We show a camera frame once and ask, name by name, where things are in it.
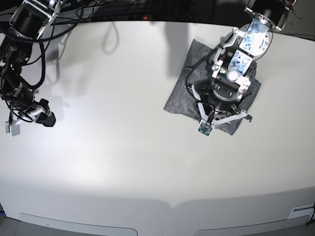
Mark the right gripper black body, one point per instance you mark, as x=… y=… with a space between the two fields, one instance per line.
x=30 y=114

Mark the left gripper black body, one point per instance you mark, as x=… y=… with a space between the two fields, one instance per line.
x=221 y=100

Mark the grey long-sleeve T-shirt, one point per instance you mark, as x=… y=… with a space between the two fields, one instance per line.
x=181 y=102

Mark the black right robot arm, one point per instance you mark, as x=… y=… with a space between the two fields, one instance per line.
x=26 y=28

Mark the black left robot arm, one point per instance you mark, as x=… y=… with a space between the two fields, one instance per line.
x=232 y=60

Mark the black power strip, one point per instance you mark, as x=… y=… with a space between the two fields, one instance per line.
x=122 y=18

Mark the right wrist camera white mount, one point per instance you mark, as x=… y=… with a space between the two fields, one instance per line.
x=12 y=126

